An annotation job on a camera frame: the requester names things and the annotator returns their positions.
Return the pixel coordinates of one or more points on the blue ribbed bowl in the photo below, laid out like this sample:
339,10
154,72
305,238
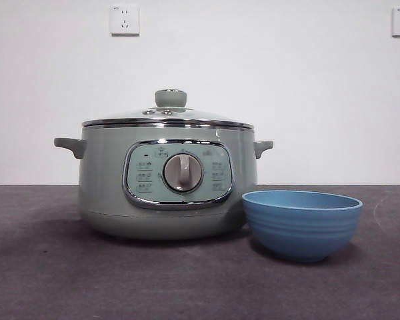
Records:
303,230

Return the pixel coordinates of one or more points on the pale green electric steamer pot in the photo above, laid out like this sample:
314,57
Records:
103,186

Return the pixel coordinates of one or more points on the glass lid with green knob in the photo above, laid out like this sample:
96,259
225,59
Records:
170,115

